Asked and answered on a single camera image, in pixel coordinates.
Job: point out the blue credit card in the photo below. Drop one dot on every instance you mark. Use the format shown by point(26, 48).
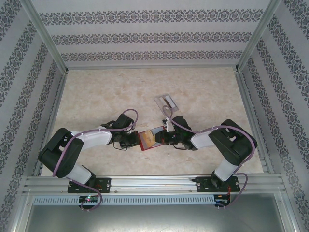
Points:
point(158, 131)

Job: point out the orange credit card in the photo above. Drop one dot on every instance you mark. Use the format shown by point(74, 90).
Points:
point(147, 139)

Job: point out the red-bordered snack packet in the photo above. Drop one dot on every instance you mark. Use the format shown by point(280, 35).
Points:
point(147, 148)

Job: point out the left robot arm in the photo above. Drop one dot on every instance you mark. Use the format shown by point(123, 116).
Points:
point(91, 136)

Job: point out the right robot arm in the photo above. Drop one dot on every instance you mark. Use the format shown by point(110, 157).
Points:
point(229, 147)

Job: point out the white card with brown edge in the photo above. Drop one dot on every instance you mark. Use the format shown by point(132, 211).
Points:
point(162, 99)
point(171, 102)

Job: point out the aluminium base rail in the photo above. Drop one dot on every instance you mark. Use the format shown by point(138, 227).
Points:
point(152, 183)

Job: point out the aluminium side rail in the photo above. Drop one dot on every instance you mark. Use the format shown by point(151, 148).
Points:
point(253, 120)
point(51, 120)

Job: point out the aluminium frame post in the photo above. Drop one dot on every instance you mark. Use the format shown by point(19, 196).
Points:
point(46, 33)
point(259, 33)

